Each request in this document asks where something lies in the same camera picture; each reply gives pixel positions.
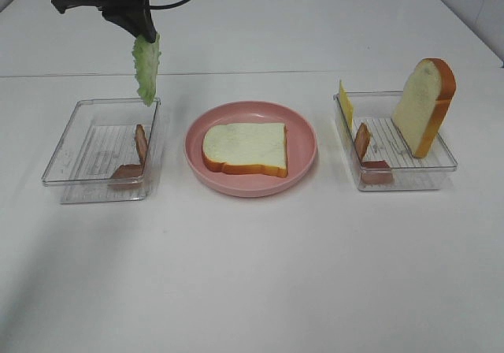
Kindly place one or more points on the pink round plate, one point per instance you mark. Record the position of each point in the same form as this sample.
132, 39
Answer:
301, 148

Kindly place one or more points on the green lettuce leaf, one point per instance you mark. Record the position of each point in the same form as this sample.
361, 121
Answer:
146, 57

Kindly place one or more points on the clear plastic container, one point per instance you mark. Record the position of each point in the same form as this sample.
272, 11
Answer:
98, 137
388, 164

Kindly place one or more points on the bread slice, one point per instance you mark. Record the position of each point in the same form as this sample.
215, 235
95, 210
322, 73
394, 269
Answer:
246, 148
426, 98

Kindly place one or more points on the left clear plastic container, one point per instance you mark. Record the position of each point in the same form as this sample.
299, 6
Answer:
98, 137

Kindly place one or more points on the right clear plastic container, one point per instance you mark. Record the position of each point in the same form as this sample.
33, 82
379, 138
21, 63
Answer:
388, 164

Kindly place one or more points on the yellow cheese slice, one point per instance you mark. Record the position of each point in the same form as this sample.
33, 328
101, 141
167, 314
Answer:
346, 109

